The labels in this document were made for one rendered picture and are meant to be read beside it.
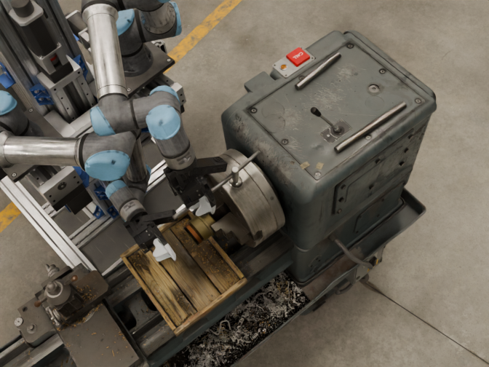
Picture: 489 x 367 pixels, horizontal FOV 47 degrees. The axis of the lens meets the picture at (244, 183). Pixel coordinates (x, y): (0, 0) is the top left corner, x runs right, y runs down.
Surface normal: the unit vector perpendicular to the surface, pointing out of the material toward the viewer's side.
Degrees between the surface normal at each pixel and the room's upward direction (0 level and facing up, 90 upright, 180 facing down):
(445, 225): 0
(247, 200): 32
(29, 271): 0
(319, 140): 0
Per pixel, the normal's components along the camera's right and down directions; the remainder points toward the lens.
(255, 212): 0.40, 0.16
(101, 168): -0.02, 0.86
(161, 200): -0.07, -0.50
